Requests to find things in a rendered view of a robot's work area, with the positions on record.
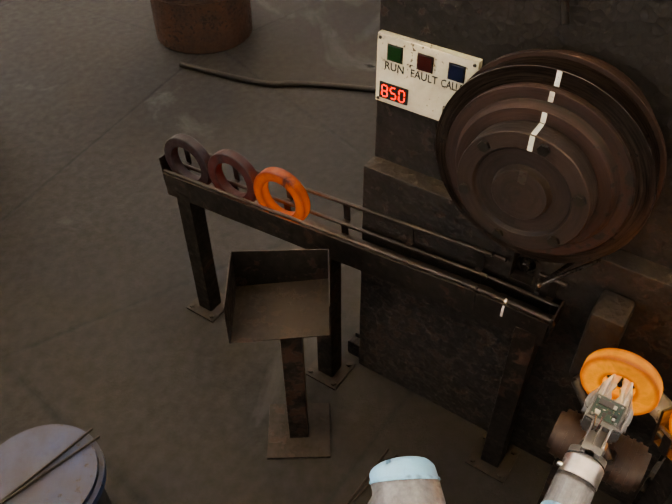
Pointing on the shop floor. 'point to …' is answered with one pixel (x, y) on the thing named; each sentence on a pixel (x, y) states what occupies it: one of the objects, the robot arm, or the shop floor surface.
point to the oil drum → (202, 24)
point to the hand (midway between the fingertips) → (623, 376)
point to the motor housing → (632, 469)
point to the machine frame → (630, 13)
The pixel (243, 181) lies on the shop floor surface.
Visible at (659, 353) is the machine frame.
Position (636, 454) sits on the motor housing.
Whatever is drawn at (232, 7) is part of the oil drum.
